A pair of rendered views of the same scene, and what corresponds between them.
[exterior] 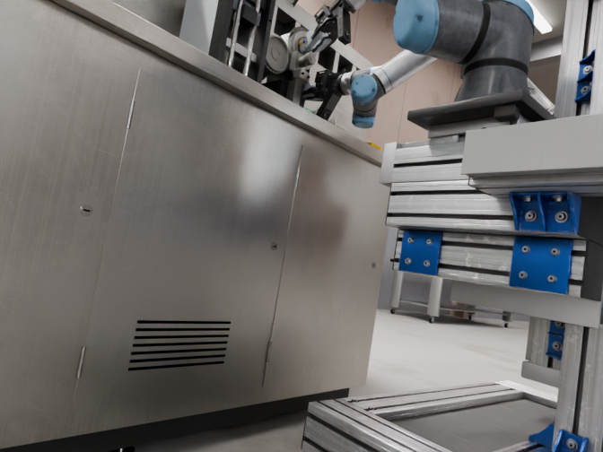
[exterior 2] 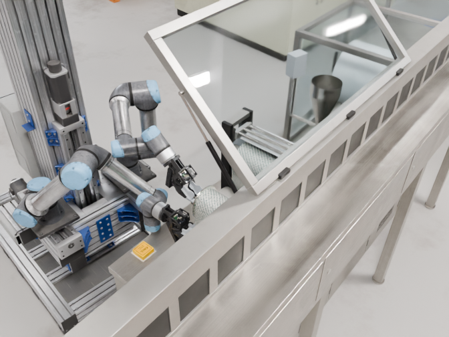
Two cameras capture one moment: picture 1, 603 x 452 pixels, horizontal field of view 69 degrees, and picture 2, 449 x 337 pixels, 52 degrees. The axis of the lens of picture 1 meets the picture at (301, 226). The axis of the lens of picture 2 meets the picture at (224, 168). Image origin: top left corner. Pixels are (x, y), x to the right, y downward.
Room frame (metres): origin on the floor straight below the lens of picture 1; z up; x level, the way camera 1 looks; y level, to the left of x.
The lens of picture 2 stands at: (2.91, 0.10, 2.56)
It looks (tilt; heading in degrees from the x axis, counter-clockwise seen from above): 40 degrees down; 176
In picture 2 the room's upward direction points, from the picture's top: 1 degrees clockwise
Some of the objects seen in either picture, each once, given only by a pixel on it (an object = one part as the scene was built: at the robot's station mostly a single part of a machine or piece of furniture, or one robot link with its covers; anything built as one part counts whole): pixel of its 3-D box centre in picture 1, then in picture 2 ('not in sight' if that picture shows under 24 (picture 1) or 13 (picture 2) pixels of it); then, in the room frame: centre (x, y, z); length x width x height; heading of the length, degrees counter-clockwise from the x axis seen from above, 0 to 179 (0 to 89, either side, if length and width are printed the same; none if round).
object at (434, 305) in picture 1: (458, 291); not in sight; (6.49, -2.43, 0.43); 2.34 x 0.92 x 0.86; 130
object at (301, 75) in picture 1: (296, 95); not in sight; (1.48, 0.09, 1.05); 0.06 x 0.05 x 0.31; 47
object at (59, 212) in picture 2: not in sight; (47, 208); (1.15, -0.71, 0.87); 0.15 x 0.15 x 0.10
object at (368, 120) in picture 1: (364, 108); (152, 216); (1.38, -0.14, 1.01); 0.11 x 0.08 x 0.11; 169
